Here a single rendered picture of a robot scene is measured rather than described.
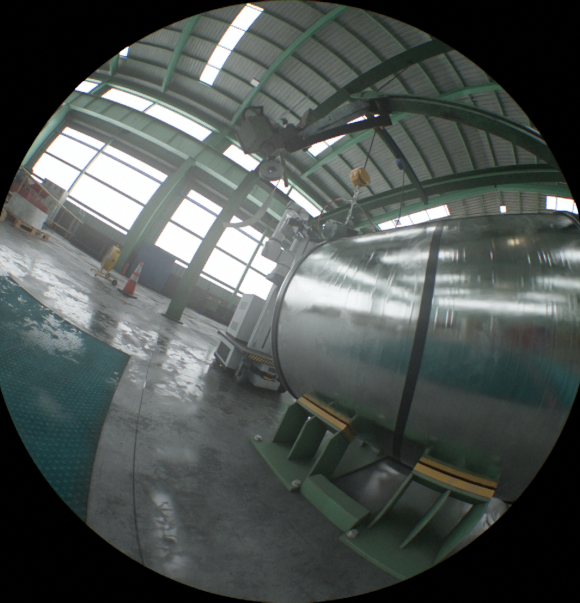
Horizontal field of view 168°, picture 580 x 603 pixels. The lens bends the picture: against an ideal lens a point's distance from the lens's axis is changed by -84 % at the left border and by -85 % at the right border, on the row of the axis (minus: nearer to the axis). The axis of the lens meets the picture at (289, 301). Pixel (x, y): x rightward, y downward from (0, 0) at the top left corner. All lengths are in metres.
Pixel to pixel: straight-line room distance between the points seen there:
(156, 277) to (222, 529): 10.02
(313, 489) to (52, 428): 0.84
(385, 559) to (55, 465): 0.86
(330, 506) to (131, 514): 0.57
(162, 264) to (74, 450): 9.88
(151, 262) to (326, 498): 10.23
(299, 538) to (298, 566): 0.11
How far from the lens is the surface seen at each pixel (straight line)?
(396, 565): 0.76
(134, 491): 0.64
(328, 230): 1.44
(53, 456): 0.67
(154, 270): 10.27
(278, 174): 1.34
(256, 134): 1.26
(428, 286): 0.55
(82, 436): 0.74
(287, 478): 0.86
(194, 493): 0.68
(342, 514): 0.76
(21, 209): 5.33
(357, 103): 1.34
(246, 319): 2.06
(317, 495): 0.79
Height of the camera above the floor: 0.53
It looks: 11 degrees up
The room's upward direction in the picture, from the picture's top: 23 degrees clockwise
